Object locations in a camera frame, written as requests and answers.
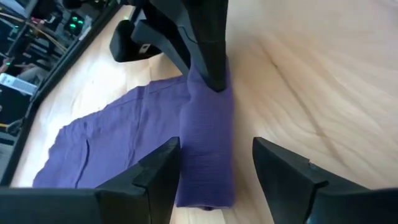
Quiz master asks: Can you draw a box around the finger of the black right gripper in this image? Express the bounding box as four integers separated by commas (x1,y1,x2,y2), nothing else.
109,19,162,63
132,0,229,93

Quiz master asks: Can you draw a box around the white flat sheet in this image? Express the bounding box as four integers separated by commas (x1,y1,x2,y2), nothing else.
0,72,39,96

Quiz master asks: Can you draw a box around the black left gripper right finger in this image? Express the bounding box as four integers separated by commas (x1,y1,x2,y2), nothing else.
252,136,398,224

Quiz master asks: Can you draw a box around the purple cloth towel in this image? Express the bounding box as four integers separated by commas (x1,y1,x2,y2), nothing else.
32,60,236,211

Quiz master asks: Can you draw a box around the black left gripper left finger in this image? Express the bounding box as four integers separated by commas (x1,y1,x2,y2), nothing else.
0,136,182,224

